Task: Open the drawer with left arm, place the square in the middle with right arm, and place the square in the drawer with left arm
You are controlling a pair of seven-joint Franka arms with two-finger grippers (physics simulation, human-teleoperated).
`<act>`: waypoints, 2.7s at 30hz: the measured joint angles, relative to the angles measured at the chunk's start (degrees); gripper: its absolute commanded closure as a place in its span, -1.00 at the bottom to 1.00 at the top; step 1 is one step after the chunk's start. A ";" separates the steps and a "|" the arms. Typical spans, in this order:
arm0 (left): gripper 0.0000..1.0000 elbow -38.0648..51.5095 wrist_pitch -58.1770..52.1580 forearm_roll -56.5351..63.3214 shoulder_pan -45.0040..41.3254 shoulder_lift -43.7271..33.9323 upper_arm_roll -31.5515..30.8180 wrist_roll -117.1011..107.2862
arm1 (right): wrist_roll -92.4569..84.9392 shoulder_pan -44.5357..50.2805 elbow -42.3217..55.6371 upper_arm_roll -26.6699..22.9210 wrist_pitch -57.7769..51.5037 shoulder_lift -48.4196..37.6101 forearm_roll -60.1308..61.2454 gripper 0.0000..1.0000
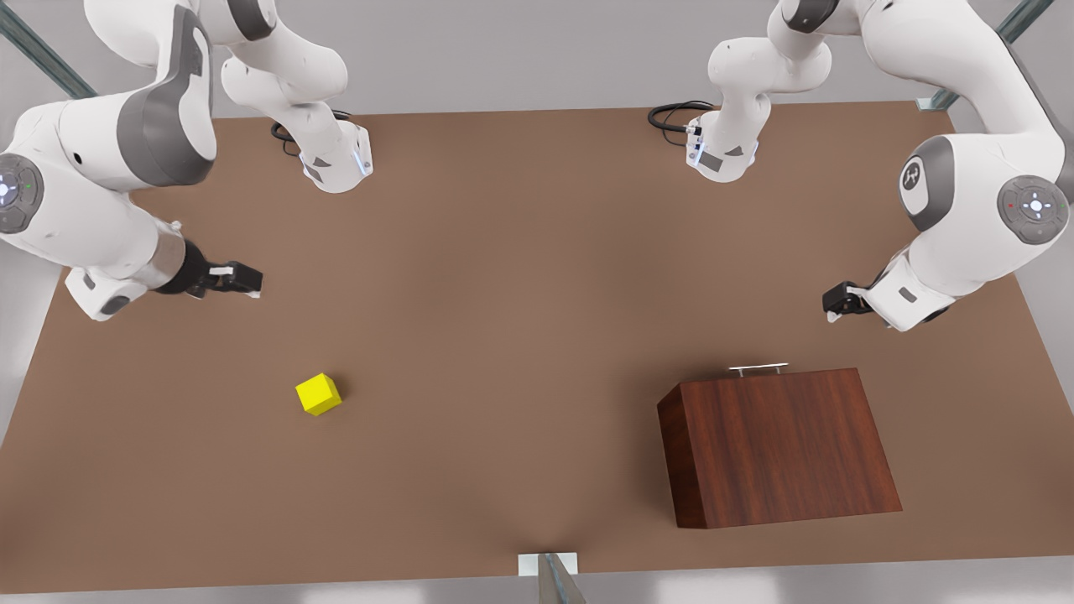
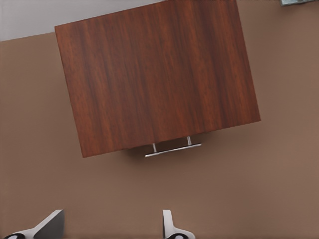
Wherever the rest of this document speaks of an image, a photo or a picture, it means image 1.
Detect dark wooden drawer cabinet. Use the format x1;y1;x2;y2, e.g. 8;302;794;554
657;367;904;530

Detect yellow cube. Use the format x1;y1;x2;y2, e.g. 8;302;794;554
295;373;343;417

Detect black cable loop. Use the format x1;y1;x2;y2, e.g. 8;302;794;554
648;101;717;148
270;109;353;158

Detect silver frame post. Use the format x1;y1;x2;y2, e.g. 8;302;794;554
0;7;97;102
917;0;1055;112
518;552;588;604

